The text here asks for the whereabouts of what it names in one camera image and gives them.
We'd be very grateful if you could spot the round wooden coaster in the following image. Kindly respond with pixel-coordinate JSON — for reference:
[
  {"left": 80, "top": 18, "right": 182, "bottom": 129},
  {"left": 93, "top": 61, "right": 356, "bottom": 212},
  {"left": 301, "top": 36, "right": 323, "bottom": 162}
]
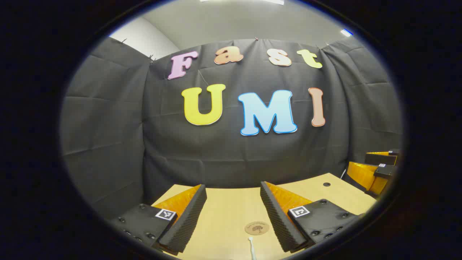
[{"left": 245, "top": 221, "right": 270, "bottom": 236}]

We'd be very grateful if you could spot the light wooden desktop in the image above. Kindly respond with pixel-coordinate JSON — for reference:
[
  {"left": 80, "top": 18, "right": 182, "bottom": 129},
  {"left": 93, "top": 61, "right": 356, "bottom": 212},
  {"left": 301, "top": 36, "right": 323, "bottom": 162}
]
[{"left": 152, "top": 173, "right": 378, "bottom": 260}]

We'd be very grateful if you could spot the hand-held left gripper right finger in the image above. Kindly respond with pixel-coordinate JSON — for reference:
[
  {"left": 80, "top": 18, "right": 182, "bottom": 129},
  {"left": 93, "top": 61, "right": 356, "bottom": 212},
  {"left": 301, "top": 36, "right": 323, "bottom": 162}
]
[{"left": 260, "top": 181, "right": 365, "bottom": 253}]

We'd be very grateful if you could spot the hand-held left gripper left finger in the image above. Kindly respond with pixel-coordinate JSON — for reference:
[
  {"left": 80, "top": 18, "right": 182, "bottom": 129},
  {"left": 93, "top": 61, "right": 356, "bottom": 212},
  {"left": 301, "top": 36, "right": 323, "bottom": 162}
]
[{"left": 108, "top": 184, "right": 208, "bottom": 255}]

